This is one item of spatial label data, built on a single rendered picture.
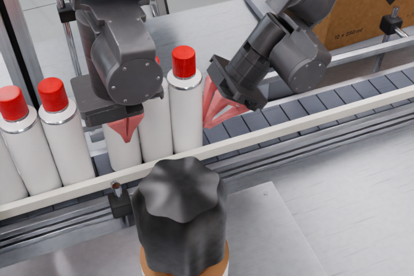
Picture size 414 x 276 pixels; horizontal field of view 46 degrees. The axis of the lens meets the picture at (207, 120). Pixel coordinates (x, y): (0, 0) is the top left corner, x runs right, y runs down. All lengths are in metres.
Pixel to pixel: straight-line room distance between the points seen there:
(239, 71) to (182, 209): 0.37
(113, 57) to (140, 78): 0.03
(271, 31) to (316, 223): 0.31
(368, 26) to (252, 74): 0.45
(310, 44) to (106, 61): 0.30
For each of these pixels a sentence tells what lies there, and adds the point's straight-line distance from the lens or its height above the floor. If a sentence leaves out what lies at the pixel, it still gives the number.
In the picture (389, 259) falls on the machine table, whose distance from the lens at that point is 0.81.
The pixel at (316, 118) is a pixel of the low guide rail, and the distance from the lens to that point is 0.84.
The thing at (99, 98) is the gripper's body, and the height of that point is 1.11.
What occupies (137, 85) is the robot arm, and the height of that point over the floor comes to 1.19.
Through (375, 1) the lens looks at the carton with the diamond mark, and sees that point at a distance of 1.09.
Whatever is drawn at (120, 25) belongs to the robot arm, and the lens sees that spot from 0.48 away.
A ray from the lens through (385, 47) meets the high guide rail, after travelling 0.95.
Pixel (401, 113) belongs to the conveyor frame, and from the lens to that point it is 0.96.
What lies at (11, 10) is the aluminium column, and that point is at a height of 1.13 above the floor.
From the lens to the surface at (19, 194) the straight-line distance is 0.78.
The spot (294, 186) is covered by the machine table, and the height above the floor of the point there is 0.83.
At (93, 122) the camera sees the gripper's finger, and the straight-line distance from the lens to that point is 0.59.
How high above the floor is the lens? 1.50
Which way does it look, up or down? 46 degrees down
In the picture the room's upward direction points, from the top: straight up
